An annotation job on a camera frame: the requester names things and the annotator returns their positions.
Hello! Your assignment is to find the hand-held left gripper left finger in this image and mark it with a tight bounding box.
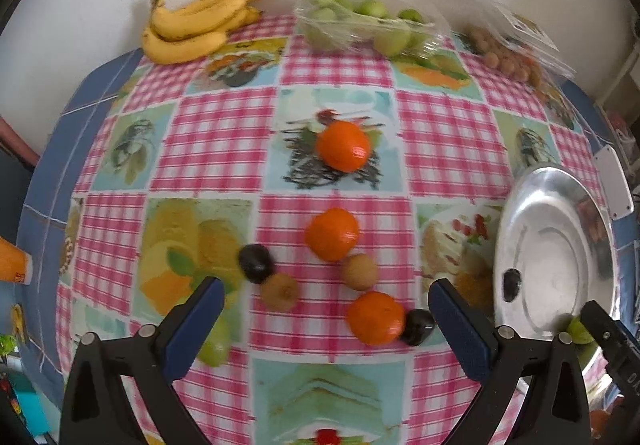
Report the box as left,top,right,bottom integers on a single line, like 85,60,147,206
60,276,226,445

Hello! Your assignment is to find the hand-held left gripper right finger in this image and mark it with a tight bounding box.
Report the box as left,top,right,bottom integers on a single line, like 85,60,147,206
429,278,593,445

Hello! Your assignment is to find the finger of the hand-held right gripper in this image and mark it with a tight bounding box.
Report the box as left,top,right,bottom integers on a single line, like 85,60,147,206
580,300,640,398

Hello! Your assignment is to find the orange mandarin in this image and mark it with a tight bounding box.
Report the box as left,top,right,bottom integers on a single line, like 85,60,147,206
316,121,372,172
346,291,406,347
305,208,360,262

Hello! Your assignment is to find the silver metal plate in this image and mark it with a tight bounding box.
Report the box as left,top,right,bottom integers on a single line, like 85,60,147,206
492,165,621,378

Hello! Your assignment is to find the brown kiwi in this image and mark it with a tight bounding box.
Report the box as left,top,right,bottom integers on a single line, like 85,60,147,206
341,253,379,291

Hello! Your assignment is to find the white plastic panel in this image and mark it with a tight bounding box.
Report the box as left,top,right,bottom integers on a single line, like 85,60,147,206
592,145,635,220

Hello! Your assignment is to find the pink checked printed tablecloth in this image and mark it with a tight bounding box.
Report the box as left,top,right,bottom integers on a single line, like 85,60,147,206
55,15,608,445

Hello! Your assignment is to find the orange paper cup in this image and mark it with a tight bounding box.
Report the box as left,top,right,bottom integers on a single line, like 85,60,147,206
0,236,35,285

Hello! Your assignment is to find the pile of brown longans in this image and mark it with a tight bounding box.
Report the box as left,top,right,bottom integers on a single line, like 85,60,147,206
465,24,543,86

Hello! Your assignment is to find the yellow banana bunch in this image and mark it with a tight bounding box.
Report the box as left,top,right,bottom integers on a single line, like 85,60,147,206
141,0,275,66

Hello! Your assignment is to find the pile of green guavas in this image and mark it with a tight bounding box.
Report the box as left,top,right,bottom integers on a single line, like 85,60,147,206
305,0,436,56

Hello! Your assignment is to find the bag of green apples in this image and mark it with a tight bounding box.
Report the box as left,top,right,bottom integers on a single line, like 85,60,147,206
292,0,451,60

